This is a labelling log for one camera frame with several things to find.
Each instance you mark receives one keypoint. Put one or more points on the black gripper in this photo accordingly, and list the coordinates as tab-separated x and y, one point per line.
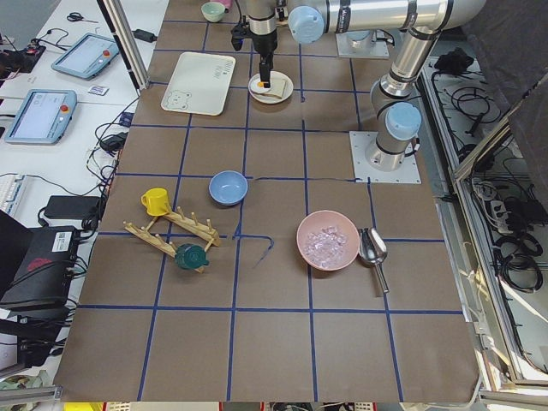
264	44

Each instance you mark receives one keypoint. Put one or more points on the cream round plate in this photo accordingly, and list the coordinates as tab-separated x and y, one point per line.
262	98

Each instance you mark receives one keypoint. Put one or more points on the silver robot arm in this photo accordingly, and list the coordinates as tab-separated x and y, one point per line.
423	22
354	23

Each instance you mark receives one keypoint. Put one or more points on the bread slice on plate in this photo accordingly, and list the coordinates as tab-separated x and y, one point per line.
277	88

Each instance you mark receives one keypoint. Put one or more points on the toy fried egg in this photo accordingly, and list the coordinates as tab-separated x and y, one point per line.
258	87

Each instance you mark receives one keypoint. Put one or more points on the mint green bowl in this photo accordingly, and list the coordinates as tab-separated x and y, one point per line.
213	11

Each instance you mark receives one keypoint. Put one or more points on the cream bear tray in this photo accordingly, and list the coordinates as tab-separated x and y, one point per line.
199	84

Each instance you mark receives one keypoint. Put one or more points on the black power adapter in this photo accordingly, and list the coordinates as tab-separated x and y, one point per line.
144	35

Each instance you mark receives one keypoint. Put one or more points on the blue bowl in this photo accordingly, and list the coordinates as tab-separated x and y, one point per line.
228	187

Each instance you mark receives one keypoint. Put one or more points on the far teach pendant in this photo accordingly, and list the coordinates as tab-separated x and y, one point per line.
87	57

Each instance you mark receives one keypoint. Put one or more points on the teach pendant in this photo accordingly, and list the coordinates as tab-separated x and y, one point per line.
43	117
87	57

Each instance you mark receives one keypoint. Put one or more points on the yellow cup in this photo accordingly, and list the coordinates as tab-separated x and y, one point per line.
156	201

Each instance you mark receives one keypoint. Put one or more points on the pink bowl with ice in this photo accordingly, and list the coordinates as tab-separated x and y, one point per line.
327	240

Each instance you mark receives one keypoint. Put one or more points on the dark green cup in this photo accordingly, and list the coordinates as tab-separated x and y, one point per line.
190	256

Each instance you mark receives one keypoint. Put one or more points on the metal scoop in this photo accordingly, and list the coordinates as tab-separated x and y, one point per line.
373	252

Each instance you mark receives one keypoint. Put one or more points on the near teach pendant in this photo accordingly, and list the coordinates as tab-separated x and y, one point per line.
43	117

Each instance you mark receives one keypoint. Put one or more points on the white keyboard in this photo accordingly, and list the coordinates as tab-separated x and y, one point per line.
12	189

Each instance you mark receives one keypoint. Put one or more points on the black electronics box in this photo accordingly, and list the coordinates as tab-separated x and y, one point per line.
35	265

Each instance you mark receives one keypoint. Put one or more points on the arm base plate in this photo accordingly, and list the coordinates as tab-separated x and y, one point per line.
369	44
375	166

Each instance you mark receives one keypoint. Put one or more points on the aluminium frame post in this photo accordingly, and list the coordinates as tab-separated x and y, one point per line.
117	22

